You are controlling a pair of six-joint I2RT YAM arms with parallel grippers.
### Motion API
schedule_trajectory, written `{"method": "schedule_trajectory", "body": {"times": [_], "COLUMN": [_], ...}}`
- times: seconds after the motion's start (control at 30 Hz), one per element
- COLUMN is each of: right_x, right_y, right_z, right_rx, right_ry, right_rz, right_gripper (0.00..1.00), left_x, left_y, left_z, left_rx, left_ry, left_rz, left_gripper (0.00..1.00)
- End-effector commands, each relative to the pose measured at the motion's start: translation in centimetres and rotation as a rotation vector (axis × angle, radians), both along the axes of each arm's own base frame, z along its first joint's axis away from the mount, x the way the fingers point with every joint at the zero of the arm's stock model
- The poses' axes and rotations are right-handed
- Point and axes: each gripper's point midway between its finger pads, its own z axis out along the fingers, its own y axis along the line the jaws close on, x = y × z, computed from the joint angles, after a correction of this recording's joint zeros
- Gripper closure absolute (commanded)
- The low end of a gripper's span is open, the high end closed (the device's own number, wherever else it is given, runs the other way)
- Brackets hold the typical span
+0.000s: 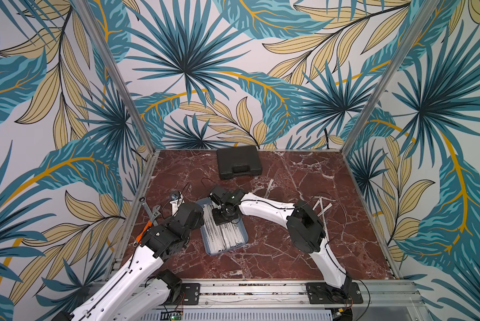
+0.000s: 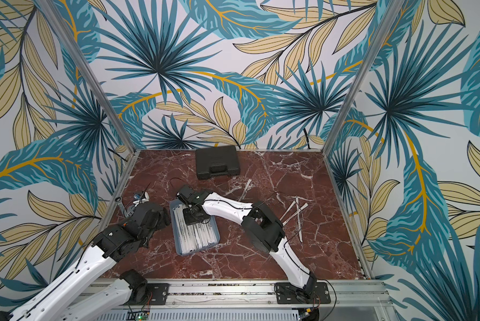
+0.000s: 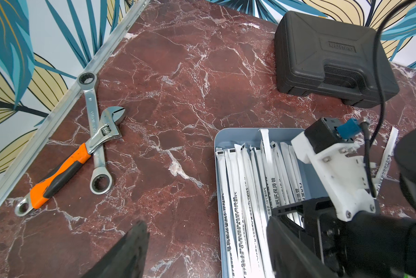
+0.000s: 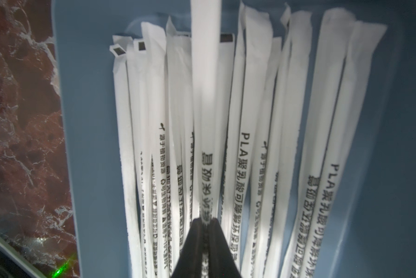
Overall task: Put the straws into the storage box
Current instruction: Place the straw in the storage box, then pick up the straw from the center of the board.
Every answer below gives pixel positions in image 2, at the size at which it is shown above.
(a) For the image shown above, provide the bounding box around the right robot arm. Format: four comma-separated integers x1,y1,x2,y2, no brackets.
176,185,317,296

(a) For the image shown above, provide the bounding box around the green circuit board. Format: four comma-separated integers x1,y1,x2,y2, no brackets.
126,311,150,321

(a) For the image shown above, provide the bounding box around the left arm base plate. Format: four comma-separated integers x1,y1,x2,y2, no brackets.
126,283,169,306

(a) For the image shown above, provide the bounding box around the aluminium front rail frame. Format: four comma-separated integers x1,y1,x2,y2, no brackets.
43,278,399,321

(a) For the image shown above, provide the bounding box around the white straw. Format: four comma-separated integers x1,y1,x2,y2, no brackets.
185,226,200,252
296,196,303,243
280,200,296,221
194,223,210,248
203,219,220,245
174,206,189,254
283,203,308,226
239,179,252,201

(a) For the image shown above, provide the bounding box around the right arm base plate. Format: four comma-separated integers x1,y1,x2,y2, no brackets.
274,282,332,305

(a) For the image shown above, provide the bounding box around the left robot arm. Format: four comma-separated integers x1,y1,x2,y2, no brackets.
0,202,170,320

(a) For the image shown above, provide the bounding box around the blue plastic storage tray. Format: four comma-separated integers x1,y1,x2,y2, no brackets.
169,199,220,256

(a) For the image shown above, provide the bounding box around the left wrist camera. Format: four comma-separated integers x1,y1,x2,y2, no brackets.
133,192,149,204

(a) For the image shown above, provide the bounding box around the black plastic tool case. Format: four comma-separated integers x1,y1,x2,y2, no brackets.
195,146,241,180

